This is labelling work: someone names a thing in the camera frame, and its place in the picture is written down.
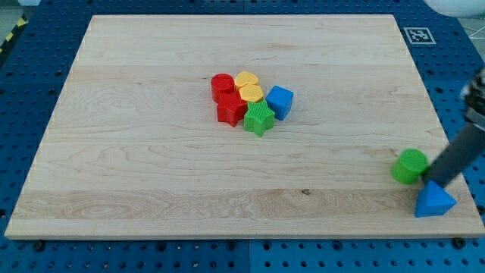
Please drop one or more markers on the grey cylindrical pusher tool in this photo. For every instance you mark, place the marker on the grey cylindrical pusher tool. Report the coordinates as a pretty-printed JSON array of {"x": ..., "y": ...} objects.
[{"x": 457, "y": 156}]

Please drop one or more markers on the yellow round block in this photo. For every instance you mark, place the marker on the yellow round block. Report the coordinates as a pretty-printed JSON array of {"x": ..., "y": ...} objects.
[{"x": 245, "y": 78}]

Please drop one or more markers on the blue cube block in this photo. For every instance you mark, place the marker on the blue cube block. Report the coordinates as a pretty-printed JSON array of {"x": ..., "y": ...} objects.
[{"x": 280, "y": 101}]

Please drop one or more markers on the wooden board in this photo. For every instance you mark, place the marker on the wooden board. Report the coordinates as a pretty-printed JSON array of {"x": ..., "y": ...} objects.
[{"x": 134, "y": 150}]

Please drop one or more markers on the robot arm end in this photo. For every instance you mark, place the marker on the robot arm end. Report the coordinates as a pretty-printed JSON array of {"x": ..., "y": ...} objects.
[{"x": 473, "y": 95}]

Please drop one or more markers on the white round object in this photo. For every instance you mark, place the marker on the white round object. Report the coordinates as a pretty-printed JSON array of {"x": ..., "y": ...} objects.
[{"x": 457, "y": 8}]

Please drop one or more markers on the green star block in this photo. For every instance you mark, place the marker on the green star block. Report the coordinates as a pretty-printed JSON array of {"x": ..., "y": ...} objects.
[{"x": 259, "y": 118}]

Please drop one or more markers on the white fiducial marker tag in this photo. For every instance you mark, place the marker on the white fiducial marker tag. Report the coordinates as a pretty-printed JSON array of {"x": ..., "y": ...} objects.
[{"x": 419, "y": 35}]

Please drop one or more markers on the blue triangle block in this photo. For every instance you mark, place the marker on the blue triangle block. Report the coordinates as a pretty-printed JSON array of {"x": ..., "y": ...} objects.
[{"x": 433, "y": 200}]

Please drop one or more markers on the red star block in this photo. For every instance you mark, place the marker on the red star block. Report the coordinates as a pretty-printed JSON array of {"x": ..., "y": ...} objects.
[{"x": 231, "y": 108}]

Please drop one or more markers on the green cylinder block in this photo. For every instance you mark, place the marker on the green cylinder block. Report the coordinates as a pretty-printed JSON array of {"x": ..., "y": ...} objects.
[{"x": 409, "y": 166}]

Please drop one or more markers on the yellow hexagon block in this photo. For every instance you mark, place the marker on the yellow hexagon block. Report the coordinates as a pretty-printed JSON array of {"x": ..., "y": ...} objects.
[{"x": 251, "y": 93}]

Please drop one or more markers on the red cylinder block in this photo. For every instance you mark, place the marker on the red cylinder block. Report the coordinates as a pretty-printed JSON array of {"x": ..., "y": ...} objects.
[{"x": 221, "y": 84}]

